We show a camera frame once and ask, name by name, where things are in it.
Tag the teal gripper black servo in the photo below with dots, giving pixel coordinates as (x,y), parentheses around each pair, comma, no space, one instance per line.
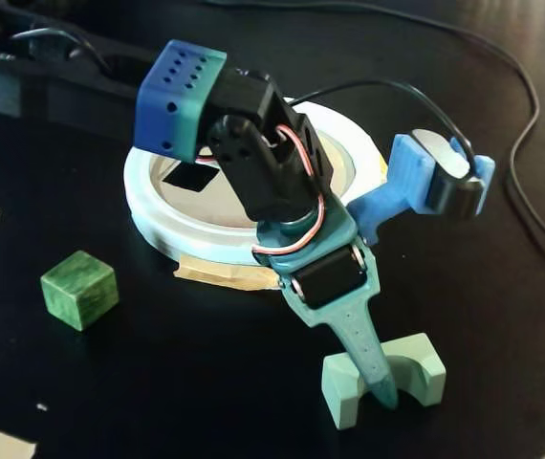
(328,279)

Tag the mint green U shaped block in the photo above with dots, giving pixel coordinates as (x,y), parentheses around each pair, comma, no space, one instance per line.
(344,389)

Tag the long masking tape strip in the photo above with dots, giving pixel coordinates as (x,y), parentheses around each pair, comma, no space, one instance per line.
(215,275)

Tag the white round sorter container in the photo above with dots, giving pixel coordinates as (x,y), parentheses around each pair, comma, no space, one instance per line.
(196,244)

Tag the round wooden board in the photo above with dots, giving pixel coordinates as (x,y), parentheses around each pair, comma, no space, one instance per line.
(205,204)

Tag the green wooden cube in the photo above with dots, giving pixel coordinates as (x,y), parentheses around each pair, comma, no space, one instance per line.
(79,291)

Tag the blue camera mount bracket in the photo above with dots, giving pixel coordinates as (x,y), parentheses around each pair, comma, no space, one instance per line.
(406,177)

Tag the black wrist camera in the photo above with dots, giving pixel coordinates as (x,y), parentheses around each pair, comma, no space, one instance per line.
(449,181)

